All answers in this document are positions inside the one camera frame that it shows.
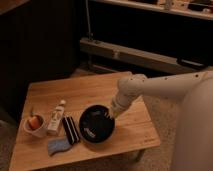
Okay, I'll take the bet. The wooden table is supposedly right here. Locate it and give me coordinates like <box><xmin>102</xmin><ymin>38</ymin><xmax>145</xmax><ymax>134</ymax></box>
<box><xmin>9</xmin><ymin>72</ymin><xmax>160</xmax><ymax>171</ymax></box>

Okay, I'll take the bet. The white lotion bottle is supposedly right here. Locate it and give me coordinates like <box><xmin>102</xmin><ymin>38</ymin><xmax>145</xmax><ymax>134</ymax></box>
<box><xmin>47</xmin><ymin>100</ymin><xmax>66</xmax><ymax>135</ymax></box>

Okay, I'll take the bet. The blue-grey cloth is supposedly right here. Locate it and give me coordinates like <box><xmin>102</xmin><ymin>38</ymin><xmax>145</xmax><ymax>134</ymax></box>
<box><xmin>47</xmin><ymin>138</ymin><xmax>71</xmax><ymax>156</ymax></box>

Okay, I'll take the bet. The wooden shelf with items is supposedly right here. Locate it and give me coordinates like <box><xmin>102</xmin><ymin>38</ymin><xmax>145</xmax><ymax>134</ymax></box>
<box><xmin>92</xmin><ymin>0</ymin><xmax>213</xmax><ymax>21</ymax></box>

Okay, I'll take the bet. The beige ceramic cup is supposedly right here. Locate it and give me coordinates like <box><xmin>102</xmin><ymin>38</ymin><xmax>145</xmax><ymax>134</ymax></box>
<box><xmin>23</xmin><ymin>115</ymin><xmax>47</xmax><ymax>138</ymax></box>

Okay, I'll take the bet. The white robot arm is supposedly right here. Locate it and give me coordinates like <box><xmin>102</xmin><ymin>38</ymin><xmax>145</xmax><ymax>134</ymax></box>
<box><xmin>109</xmin><ymin>71</ymin><xmax>213</xmax><ymax>171</ymax></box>

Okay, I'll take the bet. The black ceramic bowl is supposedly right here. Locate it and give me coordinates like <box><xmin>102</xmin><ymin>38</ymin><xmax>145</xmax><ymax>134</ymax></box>
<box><xmin>79</xmin><ymin>105</ymin><xmax>115</xmax><ymax>143</ymax></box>

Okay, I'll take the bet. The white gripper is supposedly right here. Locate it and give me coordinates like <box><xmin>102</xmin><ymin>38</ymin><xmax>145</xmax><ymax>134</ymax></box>
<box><xmin>109</xmin><ymin>94</ymin><xmax>132</xmax><ymax>118</ymax></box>

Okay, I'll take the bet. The grey metal rail beam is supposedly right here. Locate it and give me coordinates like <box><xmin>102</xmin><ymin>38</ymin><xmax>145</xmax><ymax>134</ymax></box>
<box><xmin>79</xmin><ymin>37</ymin><xmax>213</xmax><ymax>75</ymax></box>

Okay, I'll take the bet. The vertical metal pole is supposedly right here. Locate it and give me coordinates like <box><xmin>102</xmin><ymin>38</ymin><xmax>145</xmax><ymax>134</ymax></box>
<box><xmin>85</xmin><ymin>0</ymin><xmax>93</xmax><ymax>41</ymax></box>

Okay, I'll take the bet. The black striped rectangular case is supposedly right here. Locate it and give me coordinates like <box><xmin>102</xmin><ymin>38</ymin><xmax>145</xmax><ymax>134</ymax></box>
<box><xmin>62</xmin><ymin>117</ymin><xmax>80</xmax><ymax>145</ymax></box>

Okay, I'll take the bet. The orange carrot toy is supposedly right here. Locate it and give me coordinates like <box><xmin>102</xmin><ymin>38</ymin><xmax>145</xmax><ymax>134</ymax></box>
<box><xmin>28</xmin><ymin>108</ymin><xmax>42</xmax><ymax>130</ymax></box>

